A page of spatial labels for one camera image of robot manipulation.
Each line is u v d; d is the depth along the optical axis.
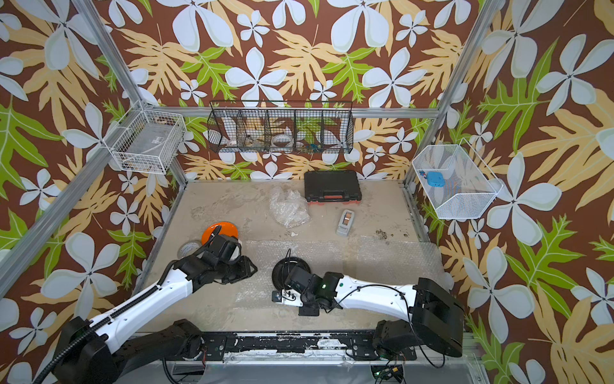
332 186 1.18
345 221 1.01
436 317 0.42
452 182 0.84
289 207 1.01
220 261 0.63
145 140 0.86
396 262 0.94
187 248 0.95
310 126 0.96
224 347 0.74
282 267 0.88
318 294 0.57
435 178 0.86
